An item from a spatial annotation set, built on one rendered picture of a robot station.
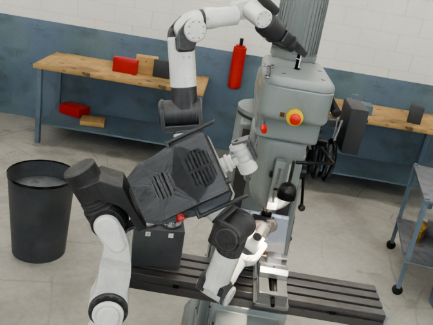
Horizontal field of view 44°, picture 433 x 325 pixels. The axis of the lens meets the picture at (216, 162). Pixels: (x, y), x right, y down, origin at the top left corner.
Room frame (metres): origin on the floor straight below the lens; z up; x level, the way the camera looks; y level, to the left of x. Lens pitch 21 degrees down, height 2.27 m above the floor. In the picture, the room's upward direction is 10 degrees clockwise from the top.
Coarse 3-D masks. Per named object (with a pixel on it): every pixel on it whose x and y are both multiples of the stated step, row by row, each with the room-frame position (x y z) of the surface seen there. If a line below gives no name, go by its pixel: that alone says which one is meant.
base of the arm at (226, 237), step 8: (232, 208) 1.66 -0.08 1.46; (240, 208) 1.68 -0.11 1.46; (224, 216) 1.59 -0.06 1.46; (248, 216) 1.65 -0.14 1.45; (216, 224) 1.56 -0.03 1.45; (224, 224) 1.55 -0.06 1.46; (216, 232) 1.55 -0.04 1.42; (224, 232) 1.54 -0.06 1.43; (232, 232) 1.53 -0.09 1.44; (208, 240) 1.57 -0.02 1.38; (216, 240) 1.55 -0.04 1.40; (224, 240) 1.54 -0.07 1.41; (232, 240) 1.53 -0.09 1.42; (240, 240) 1.53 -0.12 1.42; (224, 248) 1.54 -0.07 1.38; (232, 248) 1.53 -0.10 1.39
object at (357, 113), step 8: (344, 104) 2.46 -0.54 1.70; (352, 104) 2.36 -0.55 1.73; (360, 104) 2.39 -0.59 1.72; (344, 112) 2.42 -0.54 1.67; (352, 112) 2.30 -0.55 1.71; (360, 112) 2.30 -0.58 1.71; (368, 112) 2.30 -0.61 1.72; (344, 120) 2.38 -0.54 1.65; (352, 120) 2.30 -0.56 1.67; (360, 120) 2.30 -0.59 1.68; (368, 120) 2.33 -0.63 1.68; (344, 128) 2.34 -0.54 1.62; (352, 128) 2.30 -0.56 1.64; (360, 128) 2.30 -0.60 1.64; (344, 136) 2.30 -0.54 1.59; (352, 136) 2.30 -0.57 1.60; (360, 136) 2.30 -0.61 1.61; (344, 144) 2.30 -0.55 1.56; (352, 144) 2.30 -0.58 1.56; (344, 152) 2.30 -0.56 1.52; (352, 152) 2.30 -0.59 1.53
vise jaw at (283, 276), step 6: (264, 264) 2.05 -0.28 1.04; (270, 264) 2.06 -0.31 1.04; (276, 264) 2.07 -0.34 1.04; (258, 270) 2.05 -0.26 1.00; (264, 270) 2.02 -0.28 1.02; (270, 270) 2.02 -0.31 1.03; (276, 270) 2.03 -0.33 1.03; (282, 270) 2.03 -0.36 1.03; (264, 276) 2.01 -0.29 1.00; (270, 276) 2.01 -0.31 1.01; (276, 276) 2.01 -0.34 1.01; (282, 276) 2.01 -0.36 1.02
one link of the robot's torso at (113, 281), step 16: (96, 224) 1.56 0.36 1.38; (112, 224) 1.57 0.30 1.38; (112, 240) 1.57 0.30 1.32; (128, 240) 1.66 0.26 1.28; (112, 256) 1.58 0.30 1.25; (128, 256) 1.59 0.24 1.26; (112, 272) 1.60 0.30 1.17; (128, 272) 1.61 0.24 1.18; (96, 288) 1.60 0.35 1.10; (112, 288) 1.60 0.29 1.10; (128, 288) 1.62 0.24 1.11; (96, 304) 1.57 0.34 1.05; (128, 304) 1.62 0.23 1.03
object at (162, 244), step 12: (156, 228) 2.07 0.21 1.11; (168, 228) 2.08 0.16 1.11; (180, 228) 2.10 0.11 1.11; (132, 240) 2.11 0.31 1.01; (144, 240) 2.05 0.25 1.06; (156, 240) 2.05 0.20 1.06; (168, 240) 2.06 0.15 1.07; (180, 240) 2.07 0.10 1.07; (132, 252) 2.04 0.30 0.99; (144, 252) 2.05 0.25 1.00; (156, 252) 2.06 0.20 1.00; (168, 252) 2.07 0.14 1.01; (180, 252) 2.08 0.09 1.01; (132, 264) 2.04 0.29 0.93; (144, 264) 2.05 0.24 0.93; (156, 264) 2.06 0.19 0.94; (168, 264) 2.07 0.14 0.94
